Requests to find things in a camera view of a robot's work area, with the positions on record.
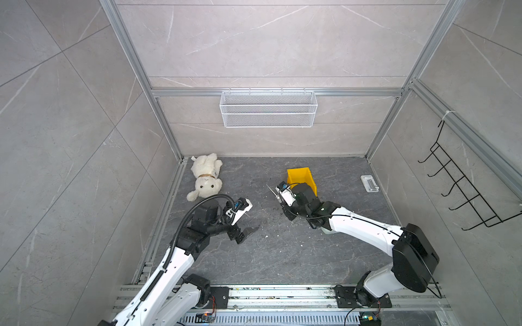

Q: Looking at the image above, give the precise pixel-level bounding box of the clear handle screwdriver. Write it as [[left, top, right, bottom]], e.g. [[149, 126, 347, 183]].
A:
[[266, 184, 279, 200]]

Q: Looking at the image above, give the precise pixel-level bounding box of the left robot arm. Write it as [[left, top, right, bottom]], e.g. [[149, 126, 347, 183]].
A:
[[99, 194, 256, 325]]

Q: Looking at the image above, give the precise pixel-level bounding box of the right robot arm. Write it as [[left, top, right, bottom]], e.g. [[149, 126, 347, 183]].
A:
[[275, 182, 440, 306]]

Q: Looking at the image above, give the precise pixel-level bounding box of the yellow plastic bin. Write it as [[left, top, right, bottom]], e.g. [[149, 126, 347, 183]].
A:
[[287, 167, 318, 195]]

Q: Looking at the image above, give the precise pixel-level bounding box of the white plush toy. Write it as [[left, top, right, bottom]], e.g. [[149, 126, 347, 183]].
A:
[[186, 153, 223, 202]]

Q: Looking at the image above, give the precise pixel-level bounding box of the small white plastic tray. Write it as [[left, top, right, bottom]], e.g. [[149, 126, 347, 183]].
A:
[[360, 175, 380, 193]]

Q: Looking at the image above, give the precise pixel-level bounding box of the aluminium front rail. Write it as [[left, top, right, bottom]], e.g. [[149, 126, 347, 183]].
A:
[[109, 284, 453, 313]]

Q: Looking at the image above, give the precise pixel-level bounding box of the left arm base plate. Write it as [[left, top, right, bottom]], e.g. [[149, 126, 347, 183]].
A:
[[204, 286, 231, 310]]

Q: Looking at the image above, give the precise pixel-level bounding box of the white wire mesh basket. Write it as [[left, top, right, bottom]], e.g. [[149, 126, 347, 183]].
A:
[[220, 90, 318, 128]]

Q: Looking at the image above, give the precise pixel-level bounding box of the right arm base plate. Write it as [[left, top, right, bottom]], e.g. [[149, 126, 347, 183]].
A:
[[333, 285, 392, 308]]

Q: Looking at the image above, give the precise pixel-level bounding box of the black wire hook rack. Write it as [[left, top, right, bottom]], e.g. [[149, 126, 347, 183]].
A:
[[417, 121, 521, 231]]

